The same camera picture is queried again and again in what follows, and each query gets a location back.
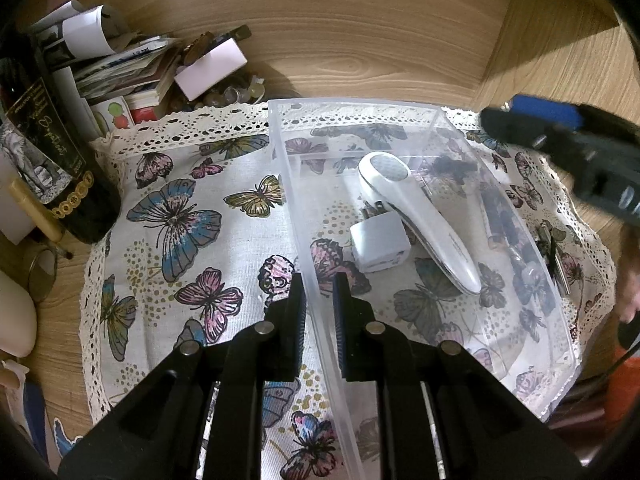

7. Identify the fruit sticker sheet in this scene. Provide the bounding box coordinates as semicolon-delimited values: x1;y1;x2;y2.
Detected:
91;95;137;137

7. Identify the clear plastic storage box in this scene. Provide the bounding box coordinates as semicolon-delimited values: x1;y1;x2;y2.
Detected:
267;97;582;480

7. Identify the pile of small trinkets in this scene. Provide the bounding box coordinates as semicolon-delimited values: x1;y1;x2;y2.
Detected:
192;74;267;111

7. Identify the bunch of dark keys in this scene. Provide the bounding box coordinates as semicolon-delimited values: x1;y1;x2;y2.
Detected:
536;224;572;297

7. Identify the butterfly sticker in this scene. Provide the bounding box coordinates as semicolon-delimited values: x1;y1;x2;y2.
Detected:
52;417;84;459

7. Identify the butterfly print lace cloth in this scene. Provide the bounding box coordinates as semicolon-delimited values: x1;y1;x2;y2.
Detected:
80;102;619;480

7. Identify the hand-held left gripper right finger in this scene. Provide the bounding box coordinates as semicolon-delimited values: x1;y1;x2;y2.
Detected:
332;273;586;480

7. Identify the white handheld device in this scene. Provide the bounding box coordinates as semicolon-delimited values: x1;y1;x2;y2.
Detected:
357;151;483;296

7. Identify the white notepad box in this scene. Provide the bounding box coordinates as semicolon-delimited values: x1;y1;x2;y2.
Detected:
0;152;42;247

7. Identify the gold candle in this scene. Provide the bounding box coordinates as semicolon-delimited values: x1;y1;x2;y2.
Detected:
7;179;67;244

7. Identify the white charger plug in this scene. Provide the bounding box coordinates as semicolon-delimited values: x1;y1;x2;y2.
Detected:
349;200;414;274

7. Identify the cream rounded object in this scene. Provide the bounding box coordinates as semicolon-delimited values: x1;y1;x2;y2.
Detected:
0;269;39;359

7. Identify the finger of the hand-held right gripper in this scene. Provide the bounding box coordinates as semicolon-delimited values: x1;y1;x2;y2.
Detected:
505;93;587;131
481;106;581;153

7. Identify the dark cylindrical tube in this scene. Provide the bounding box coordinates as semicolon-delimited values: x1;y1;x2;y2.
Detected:
479;180;527;262

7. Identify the person's right hand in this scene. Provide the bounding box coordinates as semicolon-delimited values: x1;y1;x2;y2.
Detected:
619;225;640;325

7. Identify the blue flat object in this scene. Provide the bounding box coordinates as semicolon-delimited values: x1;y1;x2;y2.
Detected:
19;379;52;463

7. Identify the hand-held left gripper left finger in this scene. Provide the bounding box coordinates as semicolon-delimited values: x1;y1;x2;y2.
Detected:
57;272;307;480

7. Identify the gold rimmed glass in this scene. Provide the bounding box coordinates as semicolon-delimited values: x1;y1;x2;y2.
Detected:
22;246;59;304

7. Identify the pile of papers and booklets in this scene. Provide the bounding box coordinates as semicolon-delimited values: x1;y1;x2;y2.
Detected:
29;0;182;111

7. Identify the dark wine bottle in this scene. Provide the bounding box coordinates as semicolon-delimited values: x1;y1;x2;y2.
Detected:
0;25;124;246

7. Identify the red booklet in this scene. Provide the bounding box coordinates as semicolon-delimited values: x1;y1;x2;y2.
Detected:
127;89;172;124

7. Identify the small white paper box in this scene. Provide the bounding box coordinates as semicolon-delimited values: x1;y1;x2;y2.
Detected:
174;37;249;101

